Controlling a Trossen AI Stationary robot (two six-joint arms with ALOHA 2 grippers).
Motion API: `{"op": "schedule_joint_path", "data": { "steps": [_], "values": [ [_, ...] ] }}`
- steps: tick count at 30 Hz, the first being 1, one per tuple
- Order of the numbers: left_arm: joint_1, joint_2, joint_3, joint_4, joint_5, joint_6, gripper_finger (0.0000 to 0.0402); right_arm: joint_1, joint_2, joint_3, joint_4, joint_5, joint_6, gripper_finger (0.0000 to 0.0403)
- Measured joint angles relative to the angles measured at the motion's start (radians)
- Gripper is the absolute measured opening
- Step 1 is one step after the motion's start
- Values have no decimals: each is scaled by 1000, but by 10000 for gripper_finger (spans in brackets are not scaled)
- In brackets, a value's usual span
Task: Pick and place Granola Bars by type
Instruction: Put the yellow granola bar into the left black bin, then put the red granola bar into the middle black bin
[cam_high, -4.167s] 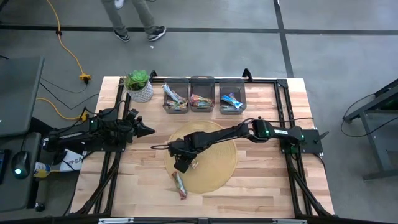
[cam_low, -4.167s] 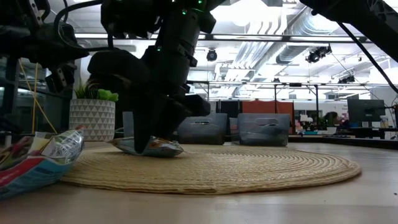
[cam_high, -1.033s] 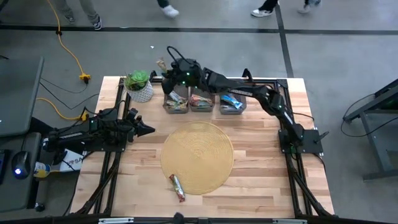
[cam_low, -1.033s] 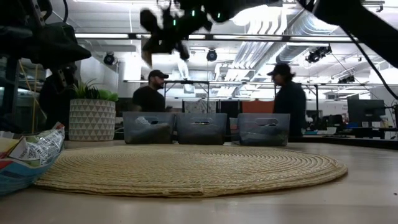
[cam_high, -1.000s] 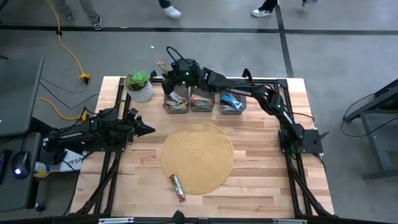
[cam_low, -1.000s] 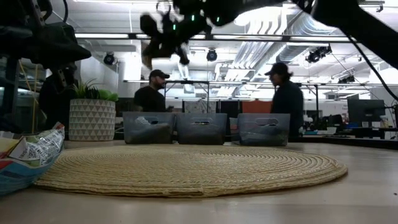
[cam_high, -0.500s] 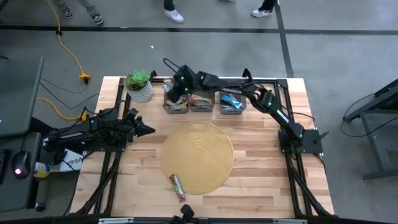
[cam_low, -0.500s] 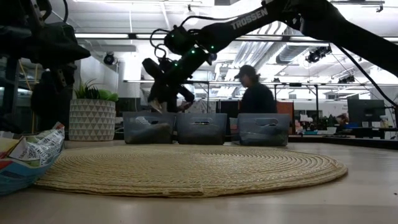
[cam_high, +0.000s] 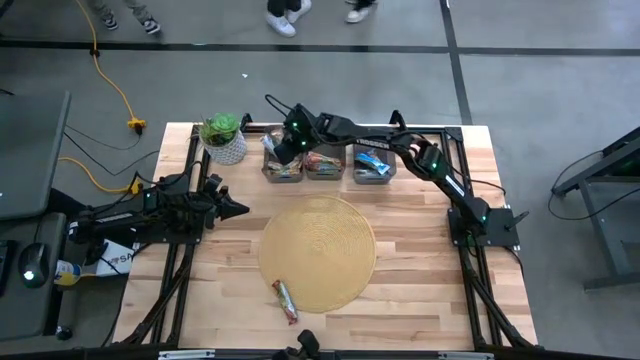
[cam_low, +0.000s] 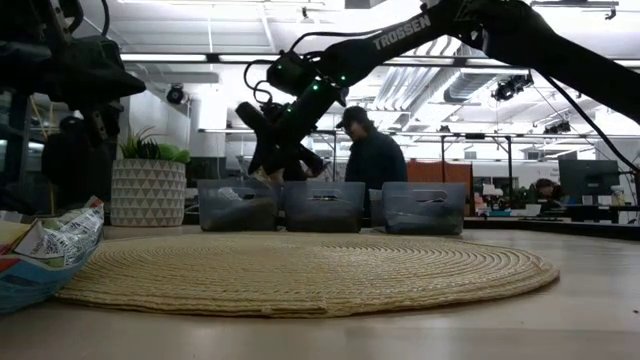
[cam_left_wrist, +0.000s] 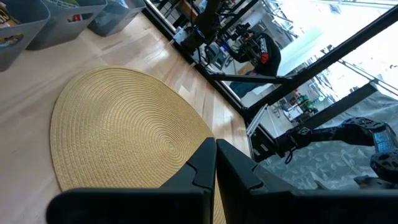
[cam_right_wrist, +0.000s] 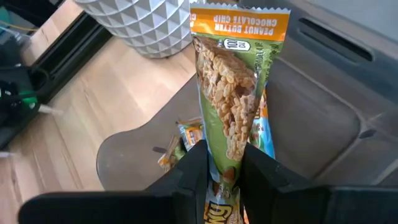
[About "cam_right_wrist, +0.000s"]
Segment succulent in white patterned pot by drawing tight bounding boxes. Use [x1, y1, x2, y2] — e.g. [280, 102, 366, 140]
[74, 0, 195, 59]

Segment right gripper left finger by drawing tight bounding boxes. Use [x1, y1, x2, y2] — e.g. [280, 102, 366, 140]
[146, 139, 209, 224]

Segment black aluminium table frame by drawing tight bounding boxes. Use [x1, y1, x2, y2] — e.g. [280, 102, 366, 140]
[30, 12, 113, 104]

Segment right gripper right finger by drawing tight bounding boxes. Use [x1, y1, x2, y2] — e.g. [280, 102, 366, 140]
[241, 142, 330, 224]

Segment grey plastic bin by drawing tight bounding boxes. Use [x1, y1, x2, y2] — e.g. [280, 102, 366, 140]
[96, 0, 398, 192]

